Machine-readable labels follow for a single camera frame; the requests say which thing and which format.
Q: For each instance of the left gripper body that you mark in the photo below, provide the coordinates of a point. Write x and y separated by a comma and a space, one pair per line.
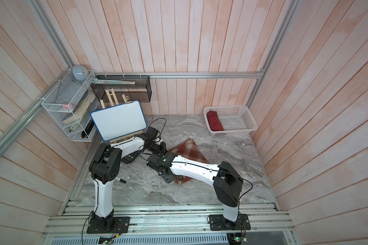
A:
157, 148

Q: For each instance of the black marker pen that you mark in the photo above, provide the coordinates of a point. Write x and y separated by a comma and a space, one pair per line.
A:
121, 180

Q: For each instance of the red plaid skirt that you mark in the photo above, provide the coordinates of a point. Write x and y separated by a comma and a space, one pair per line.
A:
188, 149

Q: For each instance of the black calculator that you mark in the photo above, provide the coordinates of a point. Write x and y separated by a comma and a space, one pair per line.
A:
130, 157

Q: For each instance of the white wire shelf rack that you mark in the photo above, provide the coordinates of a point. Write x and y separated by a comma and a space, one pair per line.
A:
63, 99

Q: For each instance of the white plastic basket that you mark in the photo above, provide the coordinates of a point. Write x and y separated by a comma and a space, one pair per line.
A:
237, 120

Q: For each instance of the black mesh wall basket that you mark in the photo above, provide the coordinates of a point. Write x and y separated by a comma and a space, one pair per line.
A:
116, 94

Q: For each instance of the books in wire rack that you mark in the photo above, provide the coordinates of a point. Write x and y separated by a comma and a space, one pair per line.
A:
80, 109

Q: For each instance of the green ruler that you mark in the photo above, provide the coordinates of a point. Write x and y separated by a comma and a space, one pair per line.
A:
113, 82

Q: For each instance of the red dotted rolled skirt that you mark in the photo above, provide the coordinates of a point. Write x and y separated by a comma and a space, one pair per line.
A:
214, 121

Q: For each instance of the white dry-erase board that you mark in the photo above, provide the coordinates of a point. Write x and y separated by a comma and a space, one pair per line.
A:
119, 120

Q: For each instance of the grey round speaker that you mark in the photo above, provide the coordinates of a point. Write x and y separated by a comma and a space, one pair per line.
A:
80, 73

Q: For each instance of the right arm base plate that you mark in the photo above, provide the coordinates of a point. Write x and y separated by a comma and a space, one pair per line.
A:
217, 222

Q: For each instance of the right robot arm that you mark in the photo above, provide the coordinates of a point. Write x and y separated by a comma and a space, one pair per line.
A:
225, 180

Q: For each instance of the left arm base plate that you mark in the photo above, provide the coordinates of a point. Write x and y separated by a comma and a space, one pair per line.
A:
111, 225

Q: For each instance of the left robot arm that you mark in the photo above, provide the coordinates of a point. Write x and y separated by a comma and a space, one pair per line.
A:
106, 165

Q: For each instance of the aluminium mounting rail frame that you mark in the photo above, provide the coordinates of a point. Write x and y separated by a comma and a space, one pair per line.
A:
164, 220

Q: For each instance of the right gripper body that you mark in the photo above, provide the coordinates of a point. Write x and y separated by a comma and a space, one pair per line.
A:
167, 180

